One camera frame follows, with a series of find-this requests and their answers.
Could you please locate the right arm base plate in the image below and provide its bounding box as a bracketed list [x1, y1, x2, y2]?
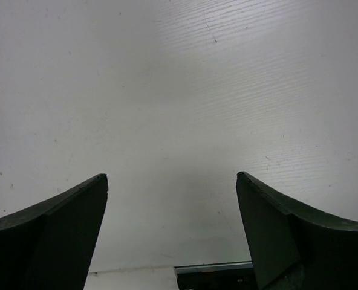
[174, 262, 258, 290]

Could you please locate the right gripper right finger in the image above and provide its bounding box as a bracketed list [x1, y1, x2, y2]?
[236, 172, 358, 289]

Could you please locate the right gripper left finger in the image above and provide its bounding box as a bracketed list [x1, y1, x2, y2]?
[0, 174, 108, 289]

